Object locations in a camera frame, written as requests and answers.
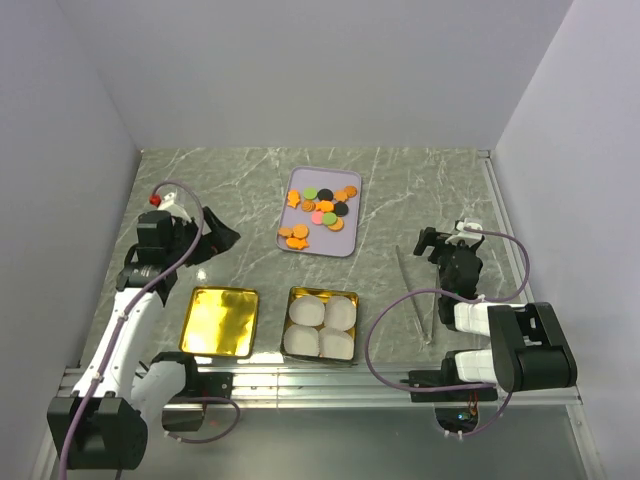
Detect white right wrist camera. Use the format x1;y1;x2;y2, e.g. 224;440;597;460
445;218;484;247

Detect metal tongs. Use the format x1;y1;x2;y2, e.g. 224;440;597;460
394;245;437;345

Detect orange ridged round cookie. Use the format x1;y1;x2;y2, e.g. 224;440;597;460
292;224;309;239

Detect lilac serving tray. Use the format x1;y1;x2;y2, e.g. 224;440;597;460
276;166;362;258

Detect aluminium mounting rail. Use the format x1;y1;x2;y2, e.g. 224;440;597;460
56;363;582;409

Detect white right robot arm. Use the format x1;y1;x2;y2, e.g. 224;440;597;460
413;221;578;399

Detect pink round cookie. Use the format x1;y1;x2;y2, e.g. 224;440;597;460
311;211;324;225

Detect gold cookie tin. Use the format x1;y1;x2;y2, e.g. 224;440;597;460
280;287;359;365

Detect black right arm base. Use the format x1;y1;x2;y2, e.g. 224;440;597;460
401;370;498;436

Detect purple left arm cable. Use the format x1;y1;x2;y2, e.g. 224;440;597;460
58;180;242;480

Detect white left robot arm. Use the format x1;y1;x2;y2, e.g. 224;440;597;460
47;207;240;478

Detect orange shell cookie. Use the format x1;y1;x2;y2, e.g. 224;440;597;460
344;186;358;198

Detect green round cookie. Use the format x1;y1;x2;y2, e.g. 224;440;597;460
303;187;318;200
322;212;339;226

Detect orange fish cookie front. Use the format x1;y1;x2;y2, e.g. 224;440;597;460
285;237;309;250

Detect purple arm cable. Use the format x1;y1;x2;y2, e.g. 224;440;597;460
365;226;531;439
58;180;242;480

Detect orange fish cookie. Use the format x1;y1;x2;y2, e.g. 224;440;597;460
315;200;334;213
287;189;301;209
285;237;309;250

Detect aluminium side rail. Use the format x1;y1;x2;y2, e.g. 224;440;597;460
477;150;525;285

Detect white paper cup front-left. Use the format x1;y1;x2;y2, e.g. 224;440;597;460
283;325;320;357

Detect black round cookie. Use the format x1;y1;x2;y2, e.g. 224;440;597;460
333;202;349;217
317;188;334;201

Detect orange flower cookie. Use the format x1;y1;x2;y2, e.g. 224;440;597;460
333;190;349;202

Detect orange fish cookie left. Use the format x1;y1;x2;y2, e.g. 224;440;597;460
287;189;301;209

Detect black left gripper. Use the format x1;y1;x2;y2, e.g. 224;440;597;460
166;206;239;267

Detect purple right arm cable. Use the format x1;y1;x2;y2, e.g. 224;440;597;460
365;226;531;439

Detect orange fish cookie middle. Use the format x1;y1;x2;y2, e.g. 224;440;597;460
315;200;334;213

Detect orange round waffle cookie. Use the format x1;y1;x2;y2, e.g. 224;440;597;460
327;217;344;232

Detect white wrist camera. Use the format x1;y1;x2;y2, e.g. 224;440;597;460
149;191;191;222
445;218;484;247

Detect white paper cup front-right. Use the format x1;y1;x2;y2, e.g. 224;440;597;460
319;327;355;360

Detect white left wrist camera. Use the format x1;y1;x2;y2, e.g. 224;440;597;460
149;191;191;222

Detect white paper cup back-right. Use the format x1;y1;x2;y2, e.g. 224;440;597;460
324;296;357;331

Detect gold tin lid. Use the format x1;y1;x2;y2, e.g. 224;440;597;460
179;286;259;359

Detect orange spiral cookie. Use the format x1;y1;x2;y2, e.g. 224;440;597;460
302;199;315;212

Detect white paper cup back-left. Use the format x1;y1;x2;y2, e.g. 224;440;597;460
289;295;325;327

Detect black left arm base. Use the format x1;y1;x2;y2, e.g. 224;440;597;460
161;372;234;434

